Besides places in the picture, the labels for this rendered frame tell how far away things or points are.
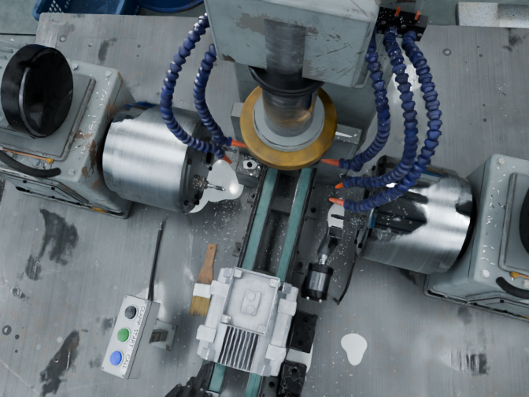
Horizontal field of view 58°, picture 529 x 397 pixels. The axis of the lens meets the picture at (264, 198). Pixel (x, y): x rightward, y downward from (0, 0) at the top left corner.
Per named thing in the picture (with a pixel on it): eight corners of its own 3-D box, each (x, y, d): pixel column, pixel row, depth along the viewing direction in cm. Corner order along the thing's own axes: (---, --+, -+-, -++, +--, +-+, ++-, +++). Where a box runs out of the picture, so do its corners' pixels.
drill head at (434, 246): (338, 165, 129) (353, 129, 104) (492, 201, 125) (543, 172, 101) (318, 254, 123) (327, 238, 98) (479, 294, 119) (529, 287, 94)
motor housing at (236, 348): (225, 272, 122) (216, 262, 103) (297, 291, 120) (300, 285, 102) (203, 351, 117) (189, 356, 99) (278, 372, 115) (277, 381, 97)
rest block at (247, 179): (243, 165, 142) (239, 151, 130) (265, 170, 141) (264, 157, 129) (238, 183, 140) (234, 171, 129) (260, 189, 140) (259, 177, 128)
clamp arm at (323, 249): (319, 244, 115) (330, 222, 91) (331, 247, 115) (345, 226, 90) (316, 258, 114) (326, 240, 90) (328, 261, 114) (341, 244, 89)
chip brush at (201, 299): (204, 243, 136) (204, 242, 135) (221, 245, 136) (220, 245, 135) (189, 315, 131) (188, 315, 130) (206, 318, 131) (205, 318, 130)
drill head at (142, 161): (109, 113, 135) (72, 66, 111) (233, 141, 131) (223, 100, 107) (79, 194, 129) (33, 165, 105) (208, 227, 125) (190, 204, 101)
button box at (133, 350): (138, 296, 112) (123, 293, 108) (161, 302, 109) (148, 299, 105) (114, 370, 108) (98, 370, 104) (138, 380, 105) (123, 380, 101)
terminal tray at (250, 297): (235, 269, 107) (232, 265, 100) (281, 281, 106) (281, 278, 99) (220, 323, 104) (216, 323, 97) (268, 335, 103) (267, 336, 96)
